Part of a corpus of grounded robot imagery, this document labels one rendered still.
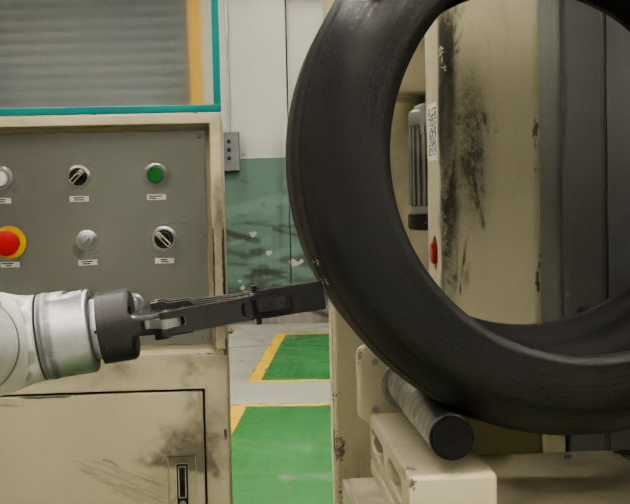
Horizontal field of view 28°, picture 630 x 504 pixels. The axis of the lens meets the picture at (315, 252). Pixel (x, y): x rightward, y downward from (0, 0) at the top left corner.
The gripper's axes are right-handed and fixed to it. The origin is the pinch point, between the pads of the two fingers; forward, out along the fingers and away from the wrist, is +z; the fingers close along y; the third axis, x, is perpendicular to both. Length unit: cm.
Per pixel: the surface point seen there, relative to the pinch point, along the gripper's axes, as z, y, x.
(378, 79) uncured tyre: 11.0, -12.0, -20.6
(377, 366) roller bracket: 10.3, 24.8, 12.4
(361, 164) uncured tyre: 8.2, -11.9, -12.9
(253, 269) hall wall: 0, 927, 59
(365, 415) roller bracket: 7.9, 24.8, 18.3
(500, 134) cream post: 30.3, 27.4, -14.2
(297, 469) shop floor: 3, 374, 105
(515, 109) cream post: 32.7, 27.4, -17.0
